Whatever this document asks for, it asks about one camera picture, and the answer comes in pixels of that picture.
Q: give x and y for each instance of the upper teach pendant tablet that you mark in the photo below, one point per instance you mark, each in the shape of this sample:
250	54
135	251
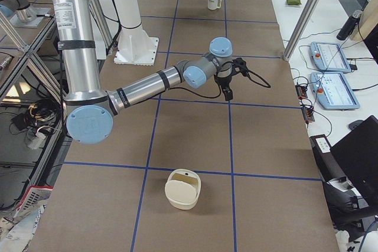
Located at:
329	56

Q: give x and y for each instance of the white central pedestal column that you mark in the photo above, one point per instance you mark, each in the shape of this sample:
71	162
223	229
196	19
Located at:
134	46

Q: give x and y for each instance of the black water bottle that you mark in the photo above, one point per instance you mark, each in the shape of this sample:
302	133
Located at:
349	25

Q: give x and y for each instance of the black computer mouse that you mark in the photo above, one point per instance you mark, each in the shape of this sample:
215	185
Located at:
355	124

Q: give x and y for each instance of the aluminium frame post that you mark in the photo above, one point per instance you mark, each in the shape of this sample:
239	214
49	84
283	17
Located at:
299	28

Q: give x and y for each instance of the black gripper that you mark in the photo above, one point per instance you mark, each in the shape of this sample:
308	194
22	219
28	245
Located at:
223	82

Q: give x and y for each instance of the green bean bag pouch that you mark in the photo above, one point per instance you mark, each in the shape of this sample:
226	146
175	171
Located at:
293	2

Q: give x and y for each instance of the cream swing-lid trash bin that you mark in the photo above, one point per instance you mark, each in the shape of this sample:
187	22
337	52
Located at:
183	188

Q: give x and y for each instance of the lower teach pendant tablet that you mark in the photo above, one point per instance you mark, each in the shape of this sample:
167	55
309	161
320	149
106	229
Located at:
332	91

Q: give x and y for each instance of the teach pendant tablet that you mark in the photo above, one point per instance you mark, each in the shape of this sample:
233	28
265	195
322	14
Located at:
329	56
332	91

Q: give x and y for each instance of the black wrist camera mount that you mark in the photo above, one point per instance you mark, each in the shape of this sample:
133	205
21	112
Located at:
239	66

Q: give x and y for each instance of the black laptop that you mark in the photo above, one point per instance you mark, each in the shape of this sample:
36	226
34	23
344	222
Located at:
356	155

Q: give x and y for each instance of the white ceramic mug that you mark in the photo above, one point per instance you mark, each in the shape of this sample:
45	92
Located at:
214	4

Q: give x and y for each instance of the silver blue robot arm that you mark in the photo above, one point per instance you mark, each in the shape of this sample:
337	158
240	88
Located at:
90	109

